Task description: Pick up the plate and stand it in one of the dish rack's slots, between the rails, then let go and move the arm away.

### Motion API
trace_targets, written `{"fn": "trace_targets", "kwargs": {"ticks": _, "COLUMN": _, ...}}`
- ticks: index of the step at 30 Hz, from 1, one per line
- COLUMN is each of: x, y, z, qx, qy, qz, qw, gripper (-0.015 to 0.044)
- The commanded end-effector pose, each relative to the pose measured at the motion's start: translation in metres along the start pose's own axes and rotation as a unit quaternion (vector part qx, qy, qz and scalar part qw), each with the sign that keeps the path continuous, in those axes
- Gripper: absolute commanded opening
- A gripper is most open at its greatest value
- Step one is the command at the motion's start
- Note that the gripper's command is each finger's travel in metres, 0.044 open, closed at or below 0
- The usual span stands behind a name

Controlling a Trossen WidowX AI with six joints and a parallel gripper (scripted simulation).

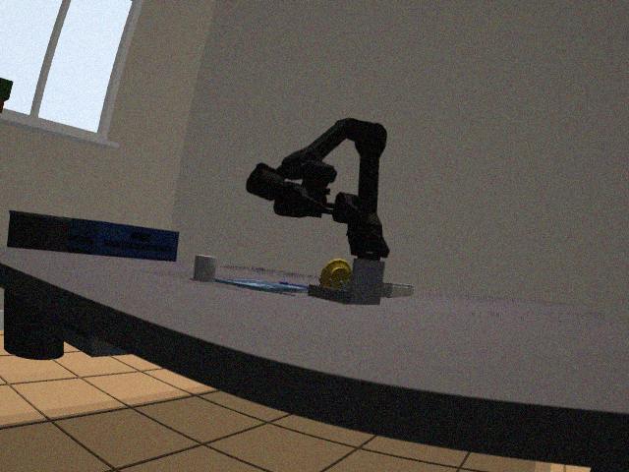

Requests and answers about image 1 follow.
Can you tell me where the yellow plate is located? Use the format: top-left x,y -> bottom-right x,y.
320,259 -> 352,289

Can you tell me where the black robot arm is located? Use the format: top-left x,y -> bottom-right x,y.
246,117 -> 389,262

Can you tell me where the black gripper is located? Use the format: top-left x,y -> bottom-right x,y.
273,183 -> 362,224

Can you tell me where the light blue flat mat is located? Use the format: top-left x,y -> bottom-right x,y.
214,278 -> 307,291

